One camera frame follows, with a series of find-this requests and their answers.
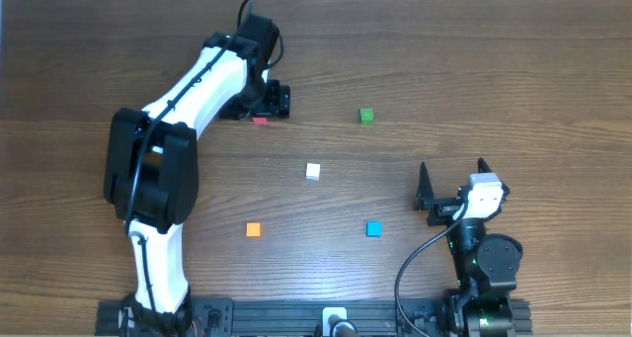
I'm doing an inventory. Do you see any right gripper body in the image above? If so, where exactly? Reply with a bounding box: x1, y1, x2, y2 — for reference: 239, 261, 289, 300
426, 195, 467, 227

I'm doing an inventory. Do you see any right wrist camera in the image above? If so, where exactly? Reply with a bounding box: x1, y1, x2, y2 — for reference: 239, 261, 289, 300
458, 172, 506, 221

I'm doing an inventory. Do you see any mounting rail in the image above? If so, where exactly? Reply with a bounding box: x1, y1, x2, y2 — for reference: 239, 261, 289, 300
95, 296, 534, 337

